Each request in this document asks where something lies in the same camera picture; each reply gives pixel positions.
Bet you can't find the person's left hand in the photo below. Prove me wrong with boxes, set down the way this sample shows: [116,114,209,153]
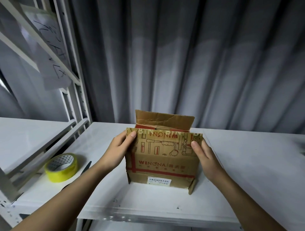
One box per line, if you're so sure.
[97,130,138,173]

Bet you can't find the person's right hand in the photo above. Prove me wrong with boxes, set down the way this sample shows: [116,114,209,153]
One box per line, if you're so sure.
[190,139,226,183]

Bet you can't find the black scissors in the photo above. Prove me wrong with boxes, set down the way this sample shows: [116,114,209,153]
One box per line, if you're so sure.
[80,160,92,176]

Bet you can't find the printed brown cardboard box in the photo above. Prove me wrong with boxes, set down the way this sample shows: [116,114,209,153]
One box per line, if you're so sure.
[125,110,204,195]

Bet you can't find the yellow tape roll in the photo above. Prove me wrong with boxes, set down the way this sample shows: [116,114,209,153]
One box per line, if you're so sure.
[44,153,79,183]

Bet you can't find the person's left forearm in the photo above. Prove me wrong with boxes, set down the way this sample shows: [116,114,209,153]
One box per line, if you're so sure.
[13,162,114,231]

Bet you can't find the person's right forearm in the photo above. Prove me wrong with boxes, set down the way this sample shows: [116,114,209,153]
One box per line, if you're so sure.
[210,170,288,231]

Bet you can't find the white metal shelf rack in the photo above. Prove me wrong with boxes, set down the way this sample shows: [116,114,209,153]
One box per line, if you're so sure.
[0,0,92,229]

